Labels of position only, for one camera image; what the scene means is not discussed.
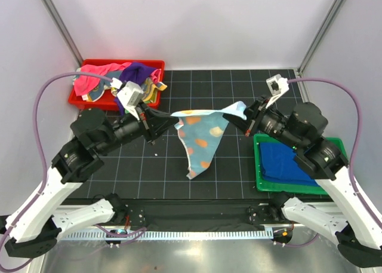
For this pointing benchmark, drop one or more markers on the perforated cable duct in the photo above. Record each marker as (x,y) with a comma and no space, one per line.
(95,234)

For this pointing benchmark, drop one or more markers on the green plastic bin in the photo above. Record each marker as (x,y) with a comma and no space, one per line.
(263,185)

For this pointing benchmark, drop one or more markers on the pink towel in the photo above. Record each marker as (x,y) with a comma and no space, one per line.
(84,84)

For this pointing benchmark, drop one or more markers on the blue towel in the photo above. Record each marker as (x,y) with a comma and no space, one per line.
(277,165)

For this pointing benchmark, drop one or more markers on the pastel patterned towel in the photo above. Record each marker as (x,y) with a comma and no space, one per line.
(200,132)

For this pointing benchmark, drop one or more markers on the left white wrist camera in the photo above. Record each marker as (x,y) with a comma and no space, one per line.
(128,97)

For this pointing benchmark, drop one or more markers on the left aluminium frame post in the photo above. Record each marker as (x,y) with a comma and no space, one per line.
(59,23)

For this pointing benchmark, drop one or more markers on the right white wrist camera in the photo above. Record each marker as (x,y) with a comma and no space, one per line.
(278,86)

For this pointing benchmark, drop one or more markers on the aluminium frame post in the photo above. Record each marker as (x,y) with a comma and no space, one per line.
(329,19)
(59,23)

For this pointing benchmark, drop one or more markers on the right aluminium frame post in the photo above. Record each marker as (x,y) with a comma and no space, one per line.
(329,19)

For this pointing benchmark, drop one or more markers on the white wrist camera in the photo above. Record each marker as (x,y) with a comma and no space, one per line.
(278,86)
(128,97)

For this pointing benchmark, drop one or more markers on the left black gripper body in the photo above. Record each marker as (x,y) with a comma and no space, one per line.
(123,130)

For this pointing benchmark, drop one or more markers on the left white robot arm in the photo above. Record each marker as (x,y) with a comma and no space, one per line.
(34,228)

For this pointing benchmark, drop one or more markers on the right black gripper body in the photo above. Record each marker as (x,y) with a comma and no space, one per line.
(271,122)

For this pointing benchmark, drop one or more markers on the purple towel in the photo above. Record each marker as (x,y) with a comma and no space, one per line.
(138,73)

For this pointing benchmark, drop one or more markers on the yellow patterned towel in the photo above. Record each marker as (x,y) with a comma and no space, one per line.
(151,90)

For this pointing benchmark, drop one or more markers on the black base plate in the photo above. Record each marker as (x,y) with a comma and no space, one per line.
(202,215)

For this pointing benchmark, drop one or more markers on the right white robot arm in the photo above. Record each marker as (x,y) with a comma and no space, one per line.
(358,234)

